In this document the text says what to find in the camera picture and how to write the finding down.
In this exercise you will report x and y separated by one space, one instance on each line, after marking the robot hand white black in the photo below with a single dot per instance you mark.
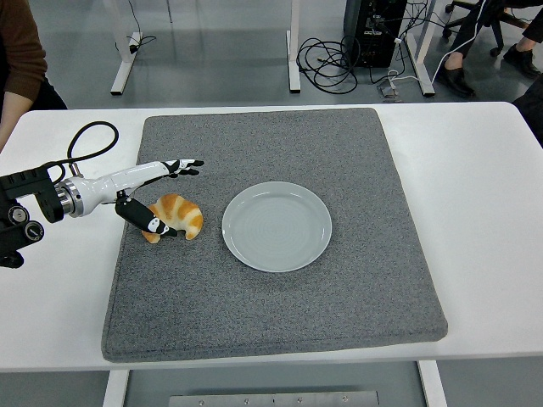
110 182

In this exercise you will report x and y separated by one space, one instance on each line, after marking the croissant bread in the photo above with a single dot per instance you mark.
186 214

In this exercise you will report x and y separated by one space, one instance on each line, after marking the round grey plate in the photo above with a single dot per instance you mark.
276 229

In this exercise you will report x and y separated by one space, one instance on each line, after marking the person's left forearm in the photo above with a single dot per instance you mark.
15 114

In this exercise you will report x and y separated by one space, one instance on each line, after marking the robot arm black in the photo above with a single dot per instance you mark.
25 182

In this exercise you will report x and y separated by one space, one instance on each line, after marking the grey metal plate with screws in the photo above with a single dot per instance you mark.
271 399

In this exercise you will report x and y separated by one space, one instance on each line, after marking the floor socket plate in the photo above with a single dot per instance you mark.
389 92

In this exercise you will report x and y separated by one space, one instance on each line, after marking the person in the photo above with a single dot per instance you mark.
21 46

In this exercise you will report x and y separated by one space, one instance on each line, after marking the grey felt mat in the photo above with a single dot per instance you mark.
275 305

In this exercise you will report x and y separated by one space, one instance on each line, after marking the white table leg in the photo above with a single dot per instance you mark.
115 390
432 386

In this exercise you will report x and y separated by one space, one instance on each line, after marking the black computer tower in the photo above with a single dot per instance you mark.
373 34

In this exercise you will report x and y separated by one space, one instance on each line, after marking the seated person's legs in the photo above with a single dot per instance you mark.
456 78

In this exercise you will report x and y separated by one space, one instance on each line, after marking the black office chair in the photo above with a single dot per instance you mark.
496 25

